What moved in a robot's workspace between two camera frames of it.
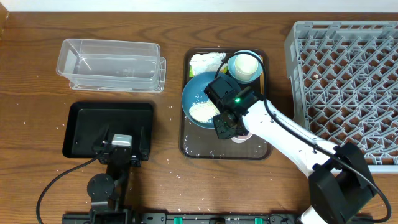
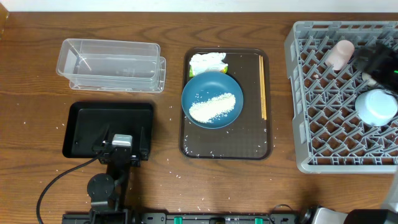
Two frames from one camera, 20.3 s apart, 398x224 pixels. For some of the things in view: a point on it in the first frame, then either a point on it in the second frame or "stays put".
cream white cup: (245, 67) to (370, 81)
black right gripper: (224, 130) to (377, 54)
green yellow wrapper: (224, 70) stays put
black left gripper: (134, 158) stays put
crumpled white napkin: (206, 62) stays put
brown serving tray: (198, 142) stays put
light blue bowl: (231, 66) to (376, 107)
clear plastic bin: (109, 65) stays put
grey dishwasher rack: (344, 83) stays put
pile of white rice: (203, 111) stays put
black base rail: (145, 218) stays put
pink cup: (241, 138) to (341, 55)
